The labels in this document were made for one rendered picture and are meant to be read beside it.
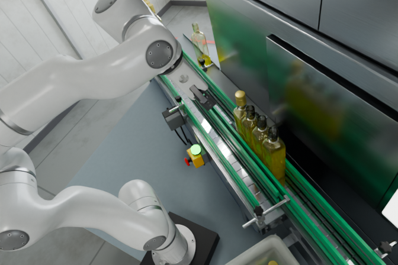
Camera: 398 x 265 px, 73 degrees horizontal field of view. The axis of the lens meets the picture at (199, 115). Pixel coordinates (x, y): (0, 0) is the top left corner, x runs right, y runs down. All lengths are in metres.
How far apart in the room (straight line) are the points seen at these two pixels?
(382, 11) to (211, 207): 1.04
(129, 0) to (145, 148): 1.25
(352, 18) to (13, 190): 0.76
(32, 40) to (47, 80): 2.77
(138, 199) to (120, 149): 0.86
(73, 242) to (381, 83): 2.34
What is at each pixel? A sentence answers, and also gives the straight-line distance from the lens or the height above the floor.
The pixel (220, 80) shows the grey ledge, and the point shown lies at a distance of 1.42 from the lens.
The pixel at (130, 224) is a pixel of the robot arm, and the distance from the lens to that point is 0.83.
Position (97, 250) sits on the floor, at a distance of 2.40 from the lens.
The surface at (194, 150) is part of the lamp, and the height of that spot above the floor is 1.02.
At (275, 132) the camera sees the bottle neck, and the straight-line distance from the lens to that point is 0.86.
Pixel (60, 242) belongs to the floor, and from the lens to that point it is 2.62.
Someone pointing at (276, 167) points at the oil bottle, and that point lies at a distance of 0.96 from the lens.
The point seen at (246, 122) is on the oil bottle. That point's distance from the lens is 0.93.
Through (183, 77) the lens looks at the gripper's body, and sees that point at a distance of 0.56.
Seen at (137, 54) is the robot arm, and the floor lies 1.76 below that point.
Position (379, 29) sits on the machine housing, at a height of 1.64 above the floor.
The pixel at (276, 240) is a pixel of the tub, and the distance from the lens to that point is 1.01.
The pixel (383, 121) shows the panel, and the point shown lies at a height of 1.47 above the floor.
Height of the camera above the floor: 1.97
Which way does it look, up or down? 47 degrees down
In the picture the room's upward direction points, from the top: 19 degrees counter-clockwise
